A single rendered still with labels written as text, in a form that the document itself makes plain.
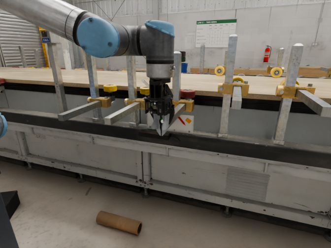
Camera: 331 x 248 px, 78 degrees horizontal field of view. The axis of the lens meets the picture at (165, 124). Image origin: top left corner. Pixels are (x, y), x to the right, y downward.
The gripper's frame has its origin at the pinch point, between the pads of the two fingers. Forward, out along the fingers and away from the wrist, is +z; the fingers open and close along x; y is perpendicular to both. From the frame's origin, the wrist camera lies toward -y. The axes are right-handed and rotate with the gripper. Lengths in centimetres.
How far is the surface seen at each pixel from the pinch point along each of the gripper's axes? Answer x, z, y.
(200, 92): 5.9, -6.8, -47.4
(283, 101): 45, -8, -32
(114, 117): -23.5, -1.6, -5.0
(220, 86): 17.7, -13.2, -30.7
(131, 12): -413, -184, -778
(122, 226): -34, 77, -20
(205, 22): -105, -132, -750
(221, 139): 20.4, 12.3, -30.0
